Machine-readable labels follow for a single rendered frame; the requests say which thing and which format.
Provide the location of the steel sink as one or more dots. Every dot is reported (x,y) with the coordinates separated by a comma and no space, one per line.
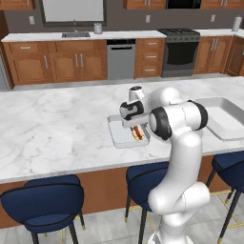
(75,35)

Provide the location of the wooden base cupboard run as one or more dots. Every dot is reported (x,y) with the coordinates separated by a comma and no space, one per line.
(63,63)
(216,54)

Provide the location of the steel tap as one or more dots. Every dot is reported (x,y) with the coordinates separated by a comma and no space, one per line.
(75,27)

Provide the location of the wooden kitchen island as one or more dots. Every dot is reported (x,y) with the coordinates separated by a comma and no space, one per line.
(101,190)

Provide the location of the grey dishwasher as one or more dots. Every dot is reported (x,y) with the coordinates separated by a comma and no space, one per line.
(121,60)

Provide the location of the white wall socket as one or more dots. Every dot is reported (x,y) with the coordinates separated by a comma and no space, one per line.
(31,20)
(213,18)
(147,19)

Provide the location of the wooden wall cupboard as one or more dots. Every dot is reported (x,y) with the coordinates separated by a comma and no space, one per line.
(16,4)
(222,3)
(143,4)

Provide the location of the metal jar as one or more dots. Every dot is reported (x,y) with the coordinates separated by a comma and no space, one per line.
(97,29)

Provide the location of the white tupperware container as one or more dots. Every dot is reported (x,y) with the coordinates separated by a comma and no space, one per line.
(224,122)
(122,136)

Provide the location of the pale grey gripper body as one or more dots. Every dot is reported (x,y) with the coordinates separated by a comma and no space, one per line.
(136,121)

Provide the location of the wooden drawer cupboard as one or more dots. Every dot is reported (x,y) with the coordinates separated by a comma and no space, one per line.
(150,57)

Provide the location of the black oven with hob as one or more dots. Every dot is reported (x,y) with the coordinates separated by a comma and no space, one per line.
(180,54)

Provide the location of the grey fridge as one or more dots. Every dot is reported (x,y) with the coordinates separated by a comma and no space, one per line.
(3,73)

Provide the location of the white paper towel roll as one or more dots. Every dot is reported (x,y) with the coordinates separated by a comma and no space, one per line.
(236,24)

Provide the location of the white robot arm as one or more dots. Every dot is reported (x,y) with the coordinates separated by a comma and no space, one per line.
(184,158)

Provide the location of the black microwave oven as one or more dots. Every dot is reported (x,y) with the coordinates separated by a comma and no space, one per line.
(183,3)

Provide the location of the blue bar stool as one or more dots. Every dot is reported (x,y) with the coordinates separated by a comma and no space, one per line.
(230,168)
(143,184)
(44,200)

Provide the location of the hot dog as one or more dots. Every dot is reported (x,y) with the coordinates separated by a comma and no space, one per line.
(137,132)

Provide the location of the window with dark frame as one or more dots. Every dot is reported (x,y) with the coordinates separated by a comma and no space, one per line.
(73,11)

